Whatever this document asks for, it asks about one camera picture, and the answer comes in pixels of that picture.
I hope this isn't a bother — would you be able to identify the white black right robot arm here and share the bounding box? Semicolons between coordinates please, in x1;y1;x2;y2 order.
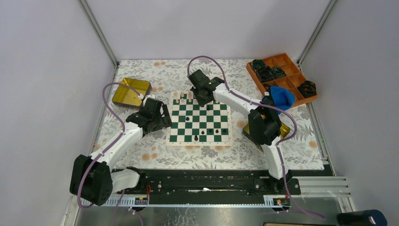
188;70;289;194

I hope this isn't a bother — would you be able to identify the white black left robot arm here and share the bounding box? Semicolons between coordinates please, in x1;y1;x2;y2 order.
69;97;172;206

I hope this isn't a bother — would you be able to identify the green white chess board mat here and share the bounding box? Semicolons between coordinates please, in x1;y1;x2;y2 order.
166;91;233;146

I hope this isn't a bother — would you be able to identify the floral tablecloth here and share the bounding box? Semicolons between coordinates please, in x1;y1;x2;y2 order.
114;58;324;170

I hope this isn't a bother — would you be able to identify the gold tin lid left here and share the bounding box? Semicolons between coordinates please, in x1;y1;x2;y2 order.
112;78;152;109

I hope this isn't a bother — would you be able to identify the orange compartment tray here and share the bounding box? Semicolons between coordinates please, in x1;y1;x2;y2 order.
246;53;319;107

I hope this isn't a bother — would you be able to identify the gold tin box right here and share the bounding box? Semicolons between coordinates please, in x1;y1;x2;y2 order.
242;123;291;150

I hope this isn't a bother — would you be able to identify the black hexagonal part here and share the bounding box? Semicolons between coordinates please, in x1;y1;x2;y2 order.
297;81;317;98

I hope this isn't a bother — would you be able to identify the dark cylinder bottle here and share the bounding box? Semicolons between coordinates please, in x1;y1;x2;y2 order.
337;210;388;226

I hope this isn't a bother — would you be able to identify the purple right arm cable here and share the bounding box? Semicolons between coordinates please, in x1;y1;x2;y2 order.
187;55;327;221

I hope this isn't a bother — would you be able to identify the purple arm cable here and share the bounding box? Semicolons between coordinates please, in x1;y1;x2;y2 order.
187;55;327;221
76;82;144;209

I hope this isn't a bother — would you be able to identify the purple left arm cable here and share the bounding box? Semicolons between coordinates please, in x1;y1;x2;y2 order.
76;82;144;209

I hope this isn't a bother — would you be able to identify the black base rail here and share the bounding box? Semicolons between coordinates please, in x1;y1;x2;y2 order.
107;168;333;207

